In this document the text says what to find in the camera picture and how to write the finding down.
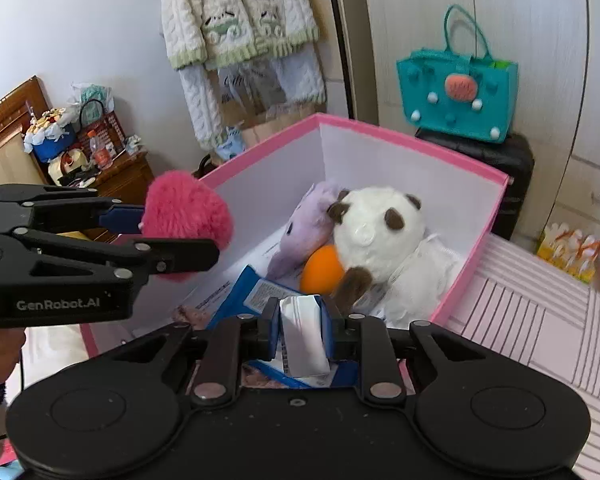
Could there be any wooden nightstand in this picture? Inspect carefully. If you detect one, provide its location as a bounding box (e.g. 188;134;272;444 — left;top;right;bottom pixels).
44;149;157;244

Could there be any orange ball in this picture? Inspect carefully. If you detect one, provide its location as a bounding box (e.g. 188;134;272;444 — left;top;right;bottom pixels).
299;245;346;295

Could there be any blue flower bouquet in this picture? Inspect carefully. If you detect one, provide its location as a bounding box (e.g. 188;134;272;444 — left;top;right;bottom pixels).
23;107;79;164

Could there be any pink floral cloth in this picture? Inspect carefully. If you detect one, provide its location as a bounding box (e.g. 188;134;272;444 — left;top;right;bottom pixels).
171;304;292;390

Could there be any teal felt handbag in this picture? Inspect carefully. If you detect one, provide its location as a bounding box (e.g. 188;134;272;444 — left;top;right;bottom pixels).
396;3;520;144

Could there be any wooden headboard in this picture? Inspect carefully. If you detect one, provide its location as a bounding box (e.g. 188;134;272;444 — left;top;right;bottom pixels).
0;75;57;194

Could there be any white knit garment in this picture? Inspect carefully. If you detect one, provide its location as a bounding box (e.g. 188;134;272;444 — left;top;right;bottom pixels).
178;41;327;144

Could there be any person's left hand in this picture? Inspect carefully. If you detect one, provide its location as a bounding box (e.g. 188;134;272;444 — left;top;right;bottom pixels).
0;329;27;389

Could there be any brown paper bag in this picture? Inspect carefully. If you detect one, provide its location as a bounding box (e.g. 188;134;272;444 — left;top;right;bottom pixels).
217;101;327;154

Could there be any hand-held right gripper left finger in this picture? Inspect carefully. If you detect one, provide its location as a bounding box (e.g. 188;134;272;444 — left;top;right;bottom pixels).
99;297;282;407

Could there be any pink fluffy ball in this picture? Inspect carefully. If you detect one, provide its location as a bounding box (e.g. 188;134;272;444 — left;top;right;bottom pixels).
139;170;235;284

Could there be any blue wet wipes pack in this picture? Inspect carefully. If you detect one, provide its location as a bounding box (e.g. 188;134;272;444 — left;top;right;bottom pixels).
206;264;362;392

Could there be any black clothes rack pole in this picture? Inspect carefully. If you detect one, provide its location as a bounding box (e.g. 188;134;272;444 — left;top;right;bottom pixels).
329;0;362;121

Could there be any yellow snack box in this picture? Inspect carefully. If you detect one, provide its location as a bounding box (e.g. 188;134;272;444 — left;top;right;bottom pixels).
536;220;600;284

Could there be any clear plastic bottle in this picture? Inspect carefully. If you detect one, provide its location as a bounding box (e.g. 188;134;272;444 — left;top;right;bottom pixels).
87;129;113;171

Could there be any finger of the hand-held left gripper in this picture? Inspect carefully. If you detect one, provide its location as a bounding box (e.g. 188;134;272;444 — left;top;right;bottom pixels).
10;227;221;282
0;184;147;236

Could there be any pink storage box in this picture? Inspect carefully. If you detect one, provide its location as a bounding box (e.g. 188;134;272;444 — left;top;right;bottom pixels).
79;113;510;362

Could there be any red checked basket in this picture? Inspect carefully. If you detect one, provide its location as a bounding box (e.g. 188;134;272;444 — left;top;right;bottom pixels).
77;98;127;162

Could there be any purple plush toy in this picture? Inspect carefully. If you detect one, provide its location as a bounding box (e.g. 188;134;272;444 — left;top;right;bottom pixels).
265;178;351;281

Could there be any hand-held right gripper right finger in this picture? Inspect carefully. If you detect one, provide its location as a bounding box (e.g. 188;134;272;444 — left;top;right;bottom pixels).
321;299;502;407

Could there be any cream knit cardigan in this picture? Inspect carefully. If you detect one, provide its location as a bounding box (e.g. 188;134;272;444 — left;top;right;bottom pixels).
157;0;322;71

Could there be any black suitcase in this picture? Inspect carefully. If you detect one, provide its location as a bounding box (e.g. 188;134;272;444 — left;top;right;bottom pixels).
413;127;536;244

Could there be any white plush cat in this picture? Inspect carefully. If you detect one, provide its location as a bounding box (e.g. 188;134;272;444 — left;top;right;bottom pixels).
327;185;427;312

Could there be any beige wardrobe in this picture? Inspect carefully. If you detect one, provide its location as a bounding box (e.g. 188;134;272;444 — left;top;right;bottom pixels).
330;0;600;272

